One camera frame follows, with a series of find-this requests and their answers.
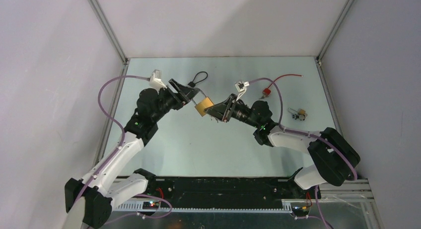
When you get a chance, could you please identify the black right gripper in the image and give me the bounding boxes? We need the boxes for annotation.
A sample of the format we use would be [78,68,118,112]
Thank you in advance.
[205,93,261,129]

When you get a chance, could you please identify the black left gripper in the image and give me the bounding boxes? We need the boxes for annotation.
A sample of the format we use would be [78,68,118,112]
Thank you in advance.
[151,79,199,122]

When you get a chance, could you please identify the black cable padlock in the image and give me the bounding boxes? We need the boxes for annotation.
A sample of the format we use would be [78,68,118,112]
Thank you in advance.
[188,71,209,87]

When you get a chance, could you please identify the large brass padlock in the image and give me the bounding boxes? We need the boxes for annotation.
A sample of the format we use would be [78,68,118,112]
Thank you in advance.
[192,89,214,117]

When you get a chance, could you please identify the silver key with ring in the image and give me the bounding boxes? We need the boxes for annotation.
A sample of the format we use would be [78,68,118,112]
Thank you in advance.
[206,112,220,123]

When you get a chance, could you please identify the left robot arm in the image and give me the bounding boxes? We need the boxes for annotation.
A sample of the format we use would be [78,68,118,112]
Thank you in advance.
[63,78,200,229]

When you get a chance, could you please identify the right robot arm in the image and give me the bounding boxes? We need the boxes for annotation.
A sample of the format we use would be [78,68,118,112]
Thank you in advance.
[204,94,360,198]

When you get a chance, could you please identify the keys on small padlock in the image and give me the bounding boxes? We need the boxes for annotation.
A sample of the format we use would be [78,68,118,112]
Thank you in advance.
[292,114,306,121]

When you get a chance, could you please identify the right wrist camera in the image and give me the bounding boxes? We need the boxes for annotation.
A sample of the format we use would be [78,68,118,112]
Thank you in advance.
[234,81,250,101]

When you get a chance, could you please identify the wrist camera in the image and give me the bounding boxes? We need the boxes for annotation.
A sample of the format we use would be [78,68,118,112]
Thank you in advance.
[234,81,250,101]
[149,70,167,91]

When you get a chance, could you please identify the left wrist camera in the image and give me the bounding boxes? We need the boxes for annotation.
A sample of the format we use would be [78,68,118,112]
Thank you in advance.
[149,70,167,91]

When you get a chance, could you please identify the red cable padlock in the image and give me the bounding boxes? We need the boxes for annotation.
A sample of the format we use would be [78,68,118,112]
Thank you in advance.
[262,74,303,97]

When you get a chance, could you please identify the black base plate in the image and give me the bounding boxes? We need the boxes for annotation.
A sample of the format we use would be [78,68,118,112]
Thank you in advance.
[146,177,321,210]

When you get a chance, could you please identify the aluminium frame rail right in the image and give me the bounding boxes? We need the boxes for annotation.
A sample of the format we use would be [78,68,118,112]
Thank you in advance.
[315,0,361,179]

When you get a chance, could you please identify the aluminium frame rail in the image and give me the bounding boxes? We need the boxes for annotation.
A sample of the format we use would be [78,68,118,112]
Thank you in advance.
[315,0,361,179]
[87,0,129,158]

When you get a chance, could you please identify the aluminium frame rail left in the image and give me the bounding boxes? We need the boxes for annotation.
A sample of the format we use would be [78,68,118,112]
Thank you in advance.
[87,0,129,158]

